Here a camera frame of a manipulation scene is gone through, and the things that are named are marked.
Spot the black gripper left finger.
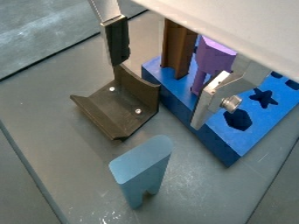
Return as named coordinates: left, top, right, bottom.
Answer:
left=88, top=0, right=131, bottom=67

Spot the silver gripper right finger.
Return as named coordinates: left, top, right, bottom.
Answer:
left=191, top=55, right=271, bottom=130

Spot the light blue two-pronged block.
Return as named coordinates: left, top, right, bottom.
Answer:
left=108, top=135, right=174, bottom=209

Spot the blue foam shape board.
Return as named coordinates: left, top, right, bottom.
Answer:
left=142, top=37, right=299, bottom=166

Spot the purple two-pronged block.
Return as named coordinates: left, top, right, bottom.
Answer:
left=191, top=36, right=238, bottom=95

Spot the tall brown block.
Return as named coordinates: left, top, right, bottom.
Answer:
left=162, top=19, right=198, bottom=80

